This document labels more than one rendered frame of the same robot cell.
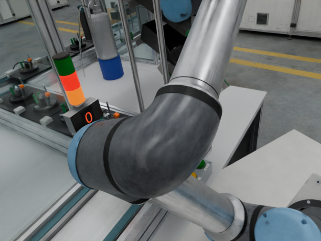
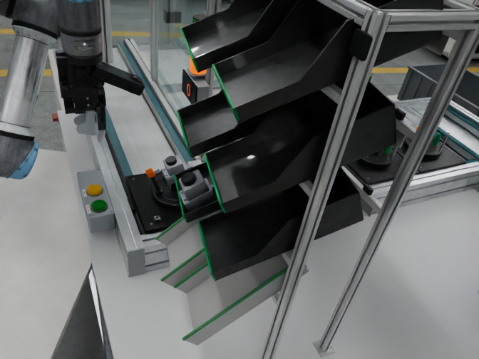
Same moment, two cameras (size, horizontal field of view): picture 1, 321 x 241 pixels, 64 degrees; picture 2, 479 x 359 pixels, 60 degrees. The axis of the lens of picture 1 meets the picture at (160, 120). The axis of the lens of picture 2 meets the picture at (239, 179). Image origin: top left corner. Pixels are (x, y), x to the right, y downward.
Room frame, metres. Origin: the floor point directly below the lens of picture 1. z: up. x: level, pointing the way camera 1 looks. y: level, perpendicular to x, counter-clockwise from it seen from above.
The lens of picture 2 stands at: (1.30, -0.76, 1.78)
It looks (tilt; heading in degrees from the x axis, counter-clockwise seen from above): 38 degrees down; 111
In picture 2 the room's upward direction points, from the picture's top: 9 degrees clockwise
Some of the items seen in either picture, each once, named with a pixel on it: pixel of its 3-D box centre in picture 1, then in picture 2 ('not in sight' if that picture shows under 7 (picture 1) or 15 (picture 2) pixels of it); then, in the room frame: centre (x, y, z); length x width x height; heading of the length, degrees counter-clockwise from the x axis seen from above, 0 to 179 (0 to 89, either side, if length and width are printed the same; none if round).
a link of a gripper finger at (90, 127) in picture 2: not in sight; (90, 128); (0.71, -0.17, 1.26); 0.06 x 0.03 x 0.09; 51
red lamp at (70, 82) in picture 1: (69, 80); not in sight; (0.73, 0.25, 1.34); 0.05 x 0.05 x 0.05
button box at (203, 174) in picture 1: (190, 183); (95, 199); (0.60, -0.07, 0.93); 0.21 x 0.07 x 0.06; 141
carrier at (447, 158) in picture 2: not in sight; (425, 139); (1.42, 0.82, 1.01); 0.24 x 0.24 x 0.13; 51
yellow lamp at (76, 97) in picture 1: (75, 94); (198, 63); (0.73, 0.25, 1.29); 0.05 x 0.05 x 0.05
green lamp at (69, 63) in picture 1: (64, 64); not in sight; (0.73, 0.25, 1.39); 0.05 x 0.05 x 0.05
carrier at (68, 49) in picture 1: (76, 41); not in sight; (2.24, 0.61, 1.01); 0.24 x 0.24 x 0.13; 51
